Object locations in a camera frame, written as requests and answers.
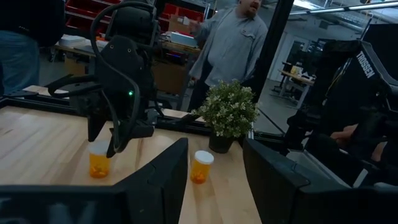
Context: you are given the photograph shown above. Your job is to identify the white box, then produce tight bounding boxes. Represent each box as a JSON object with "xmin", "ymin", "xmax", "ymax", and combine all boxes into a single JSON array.
[{"xmin": 170, "ymin": 30, "xmax": 199, "ymax": 48}]

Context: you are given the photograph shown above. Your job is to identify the black rig upright post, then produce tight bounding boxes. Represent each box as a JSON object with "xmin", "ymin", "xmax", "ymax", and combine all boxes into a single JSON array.
[{"xmin": 248, "ymin": 0, "xmax": 295, "ymax": 105}]

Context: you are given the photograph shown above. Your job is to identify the potted plant with white flowers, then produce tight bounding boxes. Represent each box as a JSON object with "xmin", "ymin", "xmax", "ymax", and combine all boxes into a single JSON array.
[{"xmin": 190, "ymin": 79, "xmax": 261, "ymax": 154}]

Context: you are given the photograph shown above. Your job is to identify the rack with red bins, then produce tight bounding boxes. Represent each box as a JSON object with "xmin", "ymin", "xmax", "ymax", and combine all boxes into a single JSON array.
[{"xmin": 63, "ymin": 0, "xmax": 212, "ymax": 37}]

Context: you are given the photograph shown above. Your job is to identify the beige workbench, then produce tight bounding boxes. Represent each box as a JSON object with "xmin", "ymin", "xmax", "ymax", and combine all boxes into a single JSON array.
[{"xmin": 279, "ymin": 68, "xmax": 315, "ymax": 108}]

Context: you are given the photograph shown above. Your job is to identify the person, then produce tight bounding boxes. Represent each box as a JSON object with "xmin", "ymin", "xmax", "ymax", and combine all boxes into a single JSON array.
[
  {"xmin": 187, "ymin": 0, "xmax": 269, "ymax": 113},
  {"xmin": 0, "ymin": 0, "xmax": 67, "ymax": 95}
]

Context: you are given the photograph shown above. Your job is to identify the person's forearm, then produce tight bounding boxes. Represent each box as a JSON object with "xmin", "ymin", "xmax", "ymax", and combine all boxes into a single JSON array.
[{"xmin": 330, "ymin": 123, "xmax": 388, "ymax": 162}]

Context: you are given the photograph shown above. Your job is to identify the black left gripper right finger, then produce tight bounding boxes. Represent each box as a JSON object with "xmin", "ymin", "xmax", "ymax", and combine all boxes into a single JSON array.
[{"xmin": 243, "ymin": 138, "xmax": 355, "ymax": 224}]

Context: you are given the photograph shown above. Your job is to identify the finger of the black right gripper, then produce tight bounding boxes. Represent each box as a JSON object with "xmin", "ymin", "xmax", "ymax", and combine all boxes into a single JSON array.
[
  {"xmin": 106, "ymin": 136, "xmax": 131, "ymax": 159},
  {"xmin": 88, "ymin": 114, "xmax": 106, "ymax": 142}
]

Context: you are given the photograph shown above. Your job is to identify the cluttered wooden workbench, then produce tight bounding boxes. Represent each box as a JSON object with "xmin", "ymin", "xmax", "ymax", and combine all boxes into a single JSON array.
[{"xmin": 54, "ymin": 34, "xmax": 201, "ymax": 94}]

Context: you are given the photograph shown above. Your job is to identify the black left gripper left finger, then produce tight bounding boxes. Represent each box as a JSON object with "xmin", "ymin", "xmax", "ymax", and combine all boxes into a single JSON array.
[{"xmin": 113, "ymin": 138, "xmax": 190, "ymax": 224}]

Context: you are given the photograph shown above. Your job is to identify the orange pill bottle white cap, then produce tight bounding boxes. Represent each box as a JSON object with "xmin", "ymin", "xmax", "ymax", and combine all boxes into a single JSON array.
[
  {"xmin": 88, "ymin": 139, "xmax": 112, "ymax": 179},
  {"xmin": 190, "ymin": 150, "xmax": 215, "ymax": 185}
]

